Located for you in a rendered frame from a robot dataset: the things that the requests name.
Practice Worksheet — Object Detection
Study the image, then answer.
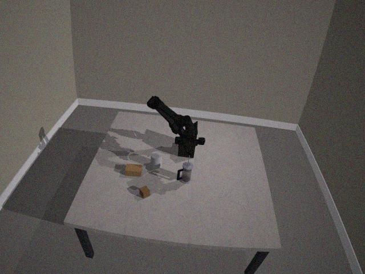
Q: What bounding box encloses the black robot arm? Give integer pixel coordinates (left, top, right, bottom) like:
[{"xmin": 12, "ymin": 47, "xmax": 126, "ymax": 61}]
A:
[{"xmin": 147, "ymin": 96, "xmax": 198, "ymax": 139}]

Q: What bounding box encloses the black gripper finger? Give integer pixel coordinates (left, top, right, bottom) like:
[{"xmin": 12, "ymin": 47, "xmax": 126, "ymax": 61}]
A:
[
  {"xmin": 192, "ymin": 141, "xmax": 198, "ymax": 153},
  {"xmin": 181, "ymin": 141, "xmax": 188, "ymax": 153}
]

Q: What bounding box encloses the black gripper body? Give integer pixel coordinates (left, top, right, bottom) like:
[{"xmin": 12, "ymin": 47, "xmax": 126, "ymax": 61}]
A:
[{"xmin": 175, "ymin": 136, "xmax": 205, "ymax": 145}]

